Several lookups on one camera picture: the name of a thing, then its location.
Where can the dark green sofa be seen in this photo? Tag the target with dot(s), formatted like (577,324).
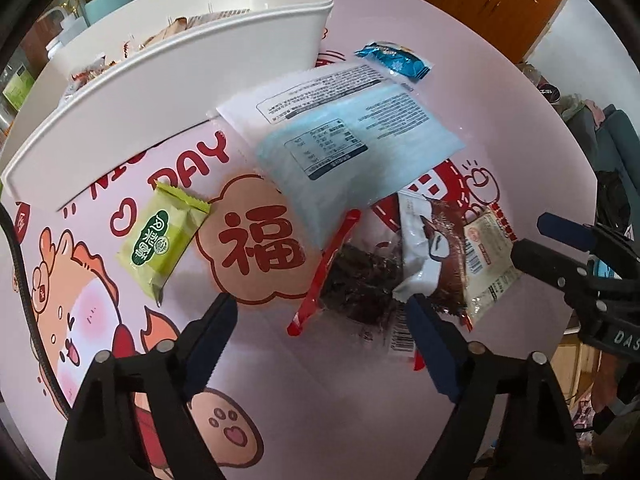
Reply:
(611,146)

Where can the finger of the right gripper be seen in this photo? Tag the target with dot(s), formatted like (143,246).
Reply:
(575,232)
(550,267)

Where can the light blue snack bag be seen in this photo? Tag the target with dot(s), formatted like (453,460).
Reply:
(350,154)

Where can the white plastic storage bin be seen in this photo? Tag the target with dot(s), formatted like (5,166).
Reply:
(177,60)

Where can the glass bottle green label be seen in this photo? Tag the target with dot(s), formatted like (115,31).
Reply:
(16,85)

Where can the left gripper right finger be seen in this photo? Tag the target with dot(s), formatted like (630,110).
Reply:
(461,371)

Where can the teal canister brown lid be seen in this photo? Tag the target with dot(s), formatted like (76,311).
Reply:
(96,9)

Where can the dark dried fruit packet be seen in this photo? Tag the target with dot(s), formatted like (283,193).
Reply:
(353,286)

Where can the small blue candy packet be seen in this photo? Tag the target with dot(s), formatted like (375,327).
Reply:
(397,59)

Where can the red clear candy packet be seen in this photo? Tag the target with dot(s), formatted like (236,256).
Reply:
(91,70)

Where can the brown white chocolate packet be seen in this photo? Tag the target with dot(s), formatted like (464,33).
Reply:
(433,254)

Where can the small green snack packet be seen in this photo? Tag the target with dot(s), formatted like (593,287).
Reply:
(160,236)

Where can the white squeeze wash bottle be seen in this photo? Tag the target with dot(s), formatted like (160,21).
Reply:
(71,27)

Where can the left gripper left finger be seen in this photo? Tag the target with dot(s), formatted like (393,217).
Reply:
(180,373)

